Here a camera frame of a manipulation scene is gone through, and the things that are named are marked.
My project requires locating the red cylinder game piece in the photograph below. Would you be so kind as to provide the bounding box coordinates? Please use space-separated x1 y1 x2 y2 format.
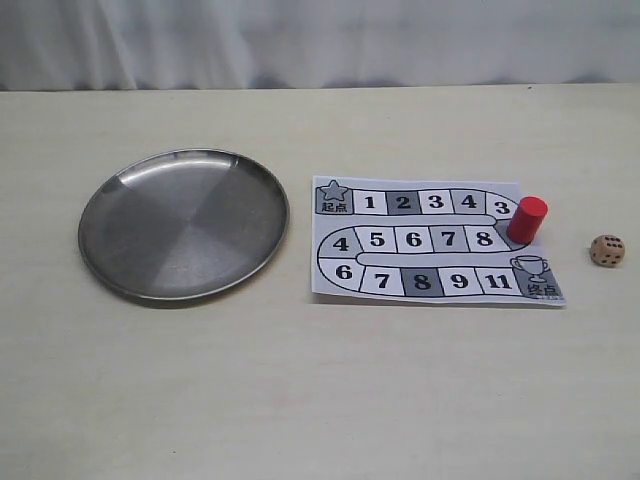
506 196 548 245

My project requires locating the wooden die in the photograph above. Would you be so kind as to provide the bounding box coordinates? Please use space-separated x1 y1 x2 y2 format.
589 234 625 268

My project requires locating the paper game board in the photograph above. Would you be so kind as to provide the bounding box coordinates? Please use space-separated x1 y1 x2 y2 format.
311 176 566 308

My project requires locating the round stainless steel plate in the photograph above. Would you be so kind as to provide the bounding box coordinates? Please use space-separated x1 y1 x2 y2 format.
77 148 290 304

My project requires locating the white curtain backdrop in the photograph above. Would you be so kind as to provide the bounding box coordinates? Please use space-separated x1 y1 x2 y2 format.
1 1 639 91

